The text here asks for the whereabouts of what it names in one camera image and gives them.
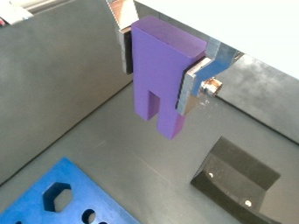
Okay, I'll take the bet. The blue foam shape board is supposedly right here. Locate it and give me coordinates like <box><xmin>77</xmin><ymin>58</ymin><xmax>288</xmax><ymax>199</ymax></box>
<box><xmin>0</xmin><ymin>157</ymin><xmax>140</xmax><ymax>224</ymax></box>

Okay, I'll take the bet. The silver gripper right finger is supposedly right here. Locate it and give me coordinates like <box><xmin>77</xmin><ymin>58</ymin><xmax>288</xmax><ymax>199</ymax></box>
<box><xmin>176</xmin><ymin>38</ymin><xmax>243</xmax><ymax>116</ymax></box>

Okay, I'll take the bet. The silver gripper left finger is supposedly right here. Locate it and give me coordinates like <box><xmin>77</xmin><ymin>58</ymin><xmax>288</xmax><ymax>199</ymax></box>
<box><xmin>107</xmin><ymin>0</ymin><xmax>139</xmax><ymax>74</ymax></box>

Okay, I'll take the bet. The black curved holder stand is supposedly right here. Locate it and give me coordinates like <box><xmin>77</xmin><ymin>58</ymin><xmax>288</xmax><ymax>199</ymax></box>
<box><xmin>191</xmin><ymin>136</ymin><xmax>281</xmax><ymax>224</ymax></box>

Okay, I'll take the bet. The purple double-square block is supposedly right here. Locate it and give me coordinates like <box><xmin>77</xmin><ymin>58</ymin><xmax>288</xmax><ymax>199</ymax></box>
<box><xmin>131</xmin><ymin>16</ymin><xmax>207</xmax><ymax>139</ymax></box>

